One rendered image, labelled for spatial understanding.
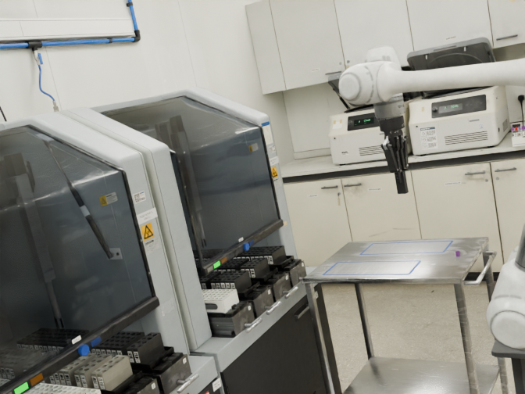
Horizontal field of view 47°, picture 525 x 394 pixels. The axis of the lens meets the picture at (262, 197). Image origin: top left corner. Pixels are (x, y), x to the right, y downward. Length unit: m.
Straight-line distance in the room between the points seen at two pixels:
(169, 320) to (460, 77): 1.15
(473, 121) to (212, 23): 1.90
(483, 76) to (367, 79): 0.30
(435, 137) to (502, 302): 2.60
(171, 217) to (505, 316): 1.07
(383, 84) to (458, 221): 2.64
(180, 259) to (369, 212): 2.52
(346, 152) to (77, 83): 1.95
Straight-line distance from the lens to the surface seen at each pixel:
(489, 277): 2.57
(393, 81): 1.68
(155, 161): 2.01
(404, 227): 4.35
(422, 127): 4.16
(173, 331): 2.05
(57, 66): 3.31
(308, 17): 4.69
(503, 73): 1.74
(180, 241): 2.07
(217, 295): 2.25
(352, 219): 4.46
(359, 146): 4.31
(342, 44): 4.59
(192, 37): 4.26
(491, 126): 4.08
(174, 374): 1.93
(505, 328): 1.66
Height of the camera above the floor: 1.56
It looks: 10 degrees down
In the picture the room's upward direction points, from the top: 12 degrees counter-clockwise
